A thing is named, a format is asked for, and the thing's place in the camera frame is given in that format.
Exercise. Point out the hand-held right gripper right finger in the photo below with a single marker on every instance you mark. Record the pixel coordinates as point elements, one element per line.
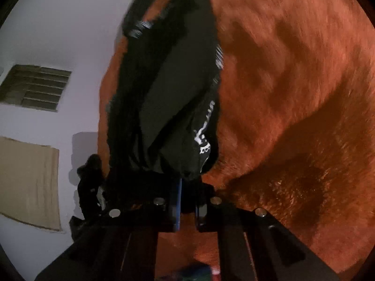
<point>201,214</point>

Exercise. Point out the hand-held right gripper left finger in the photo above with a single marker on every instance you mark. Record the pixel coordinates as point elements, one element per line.
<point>178,207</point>

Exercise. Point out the black garment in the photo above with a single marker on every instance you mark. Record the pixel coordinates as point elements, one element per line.
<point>172,93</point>

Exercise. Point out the multicoloured cloth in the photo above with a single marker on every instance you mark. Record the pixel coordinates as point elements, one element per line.
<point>187,273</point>

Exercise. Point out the beige sheet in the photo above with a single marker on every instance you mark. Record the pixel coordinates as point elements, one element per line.
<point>27,181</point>

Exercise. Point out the orange fleece blanket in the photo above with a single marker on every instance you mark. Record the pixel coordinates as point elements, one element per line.
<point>293,93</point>

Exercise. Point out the wall vent window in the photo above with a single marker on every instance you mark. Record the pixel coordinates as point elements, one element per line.
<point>35,87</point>

